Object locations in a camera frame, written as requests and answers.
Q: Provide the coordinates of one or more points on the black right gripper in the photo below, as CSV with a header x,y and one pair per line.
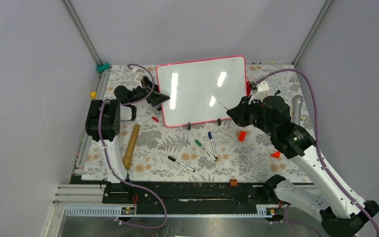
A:
x,y
239,112

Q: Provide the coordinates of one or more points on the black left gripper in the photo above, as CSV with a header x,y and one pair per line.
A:
x,y
152,96

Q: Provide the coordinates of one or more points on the pink framed whiteboard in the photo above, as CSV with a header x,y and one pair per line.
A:
x,y
196,87

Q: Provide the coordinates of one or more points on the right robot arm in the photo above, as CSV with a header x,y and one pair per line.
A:
x,y
339,209

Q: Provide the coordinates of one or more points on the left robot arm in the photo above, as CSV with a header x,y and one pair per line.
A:
x,y
103,124

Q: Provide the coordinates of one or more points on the small orange red block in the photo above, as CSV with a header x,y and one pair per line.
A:
x,y
242,136

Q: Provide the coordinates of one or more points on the red rectangular block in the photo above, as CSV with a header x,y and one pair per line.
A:
x,y
248,88

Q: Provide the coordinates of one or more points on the blue capped marker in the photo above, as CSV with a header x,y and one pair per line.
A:
x,y
212,144

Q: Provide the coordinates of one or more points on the red triangular block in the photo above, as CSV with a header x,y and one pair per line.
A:
x,y
276,155

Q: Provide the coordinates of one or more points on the silver microphone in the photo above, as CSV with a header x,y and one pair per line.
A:
x,y
297,103

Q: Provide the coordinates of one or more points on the green capped marker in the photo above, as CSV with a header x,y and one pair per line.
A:
x,y
205,151

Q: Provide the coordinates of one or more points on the black capped marker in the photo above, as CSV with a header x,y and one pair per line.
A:
x,y
181,164

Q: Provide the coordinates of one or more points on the teal corner clamp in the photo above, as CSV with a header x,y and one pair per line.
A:
x,y
103,67

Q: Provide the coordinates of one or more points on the wooden rolling pin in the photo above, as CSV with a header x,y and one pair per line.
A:
x,y
128,155

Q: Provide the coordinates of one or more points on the brown small cube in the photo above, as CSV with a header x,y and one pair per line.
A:
x,y
233,182

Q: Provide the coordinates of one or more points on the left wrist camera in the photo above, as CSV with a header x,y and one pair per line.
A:
x,y
138,76

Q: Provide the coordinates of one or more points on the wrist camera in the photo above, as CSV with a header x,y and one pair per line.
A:
x,y
259,92
138,76

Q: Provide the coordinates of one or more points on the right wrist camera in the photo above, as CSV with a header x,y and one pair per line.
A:
x,y
259,92

